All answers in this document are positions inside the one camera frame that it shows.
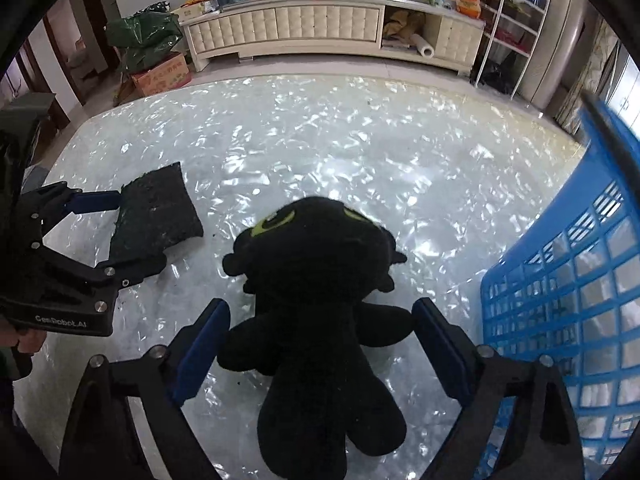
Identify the brown paper bag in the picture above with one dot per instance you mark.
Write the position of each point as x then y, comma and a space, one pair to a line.
400, 22

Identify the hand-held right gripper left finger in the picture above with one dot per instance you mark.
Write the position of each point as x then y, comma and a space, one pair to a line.
200, 355

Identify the white tufted media cabinet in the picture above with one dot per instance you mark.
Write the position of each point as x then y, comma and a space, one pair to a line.
300, 25

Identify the patterned curtain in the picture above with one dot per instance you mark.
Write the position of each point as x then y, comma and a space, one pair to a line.
595, 70

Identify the black plush dragon toy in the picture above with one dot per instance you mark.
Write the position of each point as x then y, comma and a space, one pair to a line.
310, 285

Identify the white metal shelf rack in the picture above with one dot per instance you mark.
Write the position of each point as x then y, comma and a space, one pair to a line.
528, 50

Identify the green plastic bag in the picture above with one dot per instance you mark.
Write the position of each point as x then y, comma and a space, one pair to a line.
145, 35

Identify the dark green scouring pad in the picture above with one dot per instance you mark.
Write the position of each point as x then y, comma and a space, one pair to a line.
155, 210

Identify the person's left hand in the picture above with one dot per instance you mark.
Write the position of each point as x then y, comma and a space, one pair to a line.
29, 342

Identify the black bag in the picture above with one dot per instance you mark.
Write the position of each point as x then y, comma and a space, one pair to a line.
500, 80

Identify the printed cardboard box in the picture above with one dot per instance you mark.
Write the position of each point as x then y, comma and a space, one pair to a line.
162, 77

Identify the blue plastic basket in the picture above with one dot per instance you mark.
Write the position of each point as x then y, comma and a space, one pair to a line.
565, 200

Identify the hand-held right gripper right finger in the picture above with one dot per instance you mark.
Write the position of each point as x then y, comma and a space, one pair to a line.
442, 350

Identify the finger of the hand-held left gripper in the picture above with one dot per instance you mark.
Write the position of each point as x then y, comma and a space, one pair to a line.
135, 266
95, 202

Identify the tall grey air conditioner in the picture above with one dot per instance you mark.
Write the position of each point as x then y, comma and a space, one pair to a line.
560, 50

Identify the white paper roll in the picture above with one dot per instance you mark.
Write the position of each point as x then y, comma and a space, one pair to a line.
424, 46

